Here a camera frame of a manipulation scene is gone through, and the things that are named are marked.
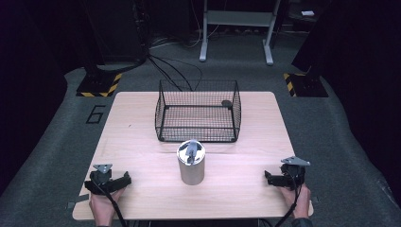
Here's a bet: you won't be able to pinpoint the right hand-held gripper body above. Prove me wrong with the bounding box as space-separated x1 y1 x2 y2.
279 156 311 191

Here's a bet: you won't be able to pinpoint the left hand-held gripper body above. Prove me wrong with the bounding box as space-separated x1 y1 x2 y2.
83 163 118 196

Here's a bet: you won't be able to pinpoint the silver metal can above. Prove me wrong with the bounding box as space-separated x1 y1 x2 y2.
176 139 207 186

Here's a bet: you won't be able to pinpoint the black wire mesh basket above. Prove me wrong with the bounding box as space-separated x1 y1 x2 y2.
154 79 242 144

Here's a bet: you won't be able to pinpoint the person's left hand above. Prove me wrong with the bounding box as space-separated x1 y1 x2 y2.
88 186 127 227

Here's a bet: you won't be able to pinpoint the person's right hand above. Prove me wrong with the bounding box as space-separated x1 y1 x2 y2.
278 183 312 219

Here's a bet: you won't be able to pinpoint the black hazard-striped stand base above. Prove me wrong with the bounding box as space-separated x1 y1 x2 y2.
76 72 123 98
282 72 329 98

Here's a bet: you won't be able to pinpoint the white metal stand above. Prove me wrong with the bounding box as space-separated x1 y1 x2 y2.
199 0 282 66

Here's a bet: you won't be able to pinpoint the black floor cables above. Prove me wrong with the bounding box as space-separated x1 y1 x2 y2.
146 53 204 93

